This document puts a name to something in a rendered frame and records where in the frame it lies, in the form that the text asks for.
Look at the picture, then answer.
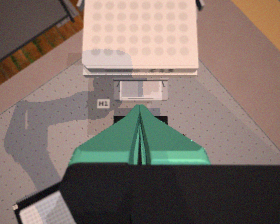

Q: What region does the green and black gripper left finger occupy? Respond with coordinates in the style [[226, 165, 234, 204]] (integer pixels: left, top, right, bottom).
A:
[[67, 105, 140, 167]]

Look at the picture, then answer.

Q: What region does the grey slotted plate rack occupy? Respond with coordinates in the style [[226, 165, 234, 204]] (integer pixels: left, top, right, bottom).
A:
[[77, 0, 205, 100]]

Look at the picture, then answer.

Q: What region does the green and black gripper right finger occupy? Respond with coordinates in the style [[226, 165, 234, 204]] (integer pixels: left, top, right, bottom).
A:
[[140, 104, 211, 165]]

